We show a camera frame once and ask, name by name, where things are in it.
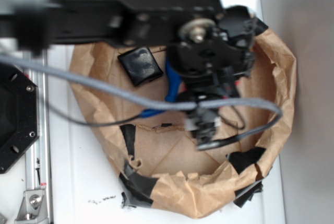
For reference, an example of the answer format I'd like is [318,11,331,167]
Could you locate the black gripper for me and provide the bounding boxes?
[166,6,257,150]

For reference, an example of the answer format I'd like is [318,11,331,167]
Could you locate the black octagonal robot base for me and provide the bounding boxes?
[1,64,39,174]

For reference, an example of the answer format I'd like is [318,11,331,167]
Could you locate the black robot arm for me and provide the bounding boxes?
[1,0,257,150]

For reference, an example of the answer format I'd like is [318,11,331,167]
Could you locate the blue plastic bottle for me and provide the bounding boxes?
[140,58,182,119]

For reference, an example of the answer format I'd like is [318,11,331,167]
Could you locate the black square pouch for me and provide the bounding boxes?
[117,47,163,87]

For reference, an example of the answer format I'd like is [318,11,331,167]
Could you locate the grey braided cable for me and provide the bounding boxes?
[0,53,284,148]

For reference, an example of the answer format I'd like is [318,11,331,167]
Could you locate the aluminium rail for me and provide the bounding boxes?
[15,51,54,224]

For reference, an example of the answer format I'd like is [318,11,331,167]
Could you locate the metal corner bracket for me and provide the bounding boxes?
[15,189,49,223]

